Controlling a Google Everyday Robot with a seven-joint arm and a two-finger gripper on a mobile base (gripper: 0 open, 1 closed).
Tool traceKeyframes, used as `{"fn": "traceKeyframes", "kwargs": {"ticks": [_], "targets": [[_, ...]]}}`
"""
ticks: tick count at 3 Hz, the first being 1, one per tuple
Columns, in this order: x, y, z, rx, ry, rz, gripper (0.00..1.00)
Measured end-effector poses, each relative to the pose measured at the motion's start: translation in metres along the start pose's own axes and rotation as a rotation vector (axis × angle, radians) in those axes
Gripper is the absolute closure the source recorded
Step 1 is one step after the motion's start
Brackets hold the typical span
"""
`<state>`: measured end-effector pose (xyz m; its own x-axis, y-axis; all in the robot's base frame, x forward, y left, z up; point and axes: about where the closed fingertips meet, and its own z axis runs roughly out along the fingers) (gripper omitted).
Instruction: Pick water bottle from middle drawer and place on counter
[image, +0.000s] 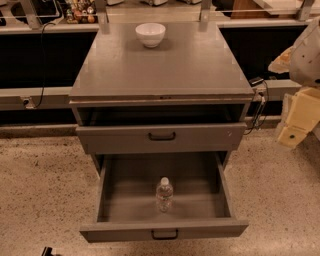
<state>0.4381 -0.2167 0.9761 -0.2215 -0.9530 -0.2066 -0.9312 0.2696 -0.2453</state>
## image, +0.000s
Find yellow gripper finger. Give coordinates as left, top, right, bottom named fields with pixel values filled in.
left=276, top=87, right=320, bottom=149

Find clear plastic water bottle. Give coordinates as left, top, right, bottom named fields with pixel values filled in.
left=156, top=177, right=174, bottom=213

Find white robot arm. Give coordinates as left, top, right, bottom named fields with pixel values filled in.
left=268, top=17, right=320, bottom=149

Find open grey middle drawer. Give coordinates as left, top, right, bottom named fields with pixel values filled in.
left=80, top=152, right=248, bottom=242

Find grey drawer cabinet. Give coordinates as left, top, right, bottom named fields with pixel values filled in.
left=70, top=23, right=253, bottom=168

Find white ceramic bowl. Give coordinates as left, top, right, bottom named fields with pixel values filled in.
left=135, top=23, right=166, bottom=48

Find colourful items on shelf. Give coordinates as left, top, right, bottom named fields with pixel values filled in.
left=64, top=0, right=98, bottom=24

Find small black object on floor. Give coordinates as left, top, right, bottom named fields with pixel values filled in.
left=41, top=247, right=53, bottom=256

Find black power adapter with cables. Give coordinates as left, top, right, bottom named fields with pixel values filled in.
left=245, top=77, right=269, bottom=135

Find black upper drawer handle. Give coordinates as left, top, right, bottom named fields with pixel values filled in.
left=148, top=132, right=176, bottom=141

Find black drawer handle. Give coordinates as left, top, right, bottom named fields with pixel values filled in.
left=148, top=132, right=176, bottom=141
left=151, top=229, right=179, bottom=240

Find black middle drawer handle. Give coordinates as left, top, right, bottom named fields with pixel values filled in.
left=151, top=229, right=179, bottom=240

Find black hanging cable left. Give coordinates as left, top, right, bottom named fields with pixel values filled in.
left=33, top=21, right=57, bottom=109

